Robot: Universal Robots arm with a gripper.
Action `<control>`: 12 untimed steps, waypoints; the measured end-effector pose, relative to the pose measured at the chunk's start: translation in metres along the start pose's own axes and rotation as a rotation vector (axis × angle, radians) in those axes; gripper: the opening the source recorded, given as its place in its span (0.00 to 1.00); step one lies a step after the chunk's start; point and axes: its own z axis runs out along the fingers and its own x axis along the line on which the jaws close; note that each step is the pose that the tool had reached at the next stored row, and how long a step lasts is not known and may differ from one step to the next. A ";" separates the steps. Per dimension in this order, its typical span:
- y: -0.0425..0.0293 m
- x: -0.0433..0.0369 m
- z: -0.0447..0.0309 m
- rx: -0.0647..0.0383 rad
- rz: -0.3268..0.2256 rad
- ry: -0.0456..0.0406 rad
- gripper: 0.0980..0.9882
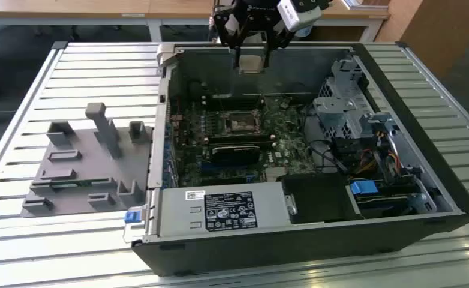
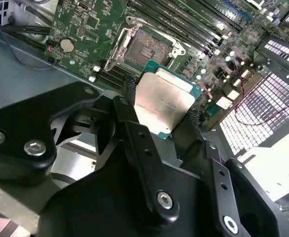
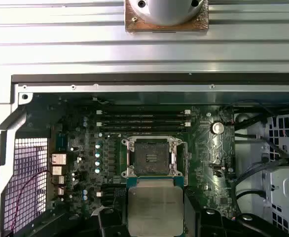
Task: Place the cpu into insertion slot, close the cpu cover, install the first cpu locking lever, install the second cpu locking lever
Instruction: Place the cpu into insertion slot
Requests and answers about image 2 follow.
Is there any silver CPU green substrate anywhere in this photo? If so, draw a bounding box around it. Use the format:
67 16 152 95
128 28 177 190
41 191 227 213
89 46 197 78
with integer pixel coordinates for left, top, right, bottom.
134 60 203 141

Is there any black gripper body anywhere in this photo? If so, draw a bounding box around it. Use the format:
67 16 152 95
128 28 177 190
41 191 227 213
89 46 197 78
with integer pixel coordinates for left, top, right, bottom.
37 138 218 237

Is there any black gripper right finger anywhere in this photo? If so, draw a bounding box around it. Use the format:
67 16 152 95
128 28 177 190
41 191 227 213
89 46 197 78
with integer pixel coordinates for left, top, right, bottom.
171 110 281 237

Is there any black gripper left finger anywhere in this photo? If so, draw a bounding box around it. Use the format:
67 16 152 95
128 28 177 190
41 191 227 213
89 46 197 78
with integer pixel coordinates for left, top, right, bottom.
0 75 181 225

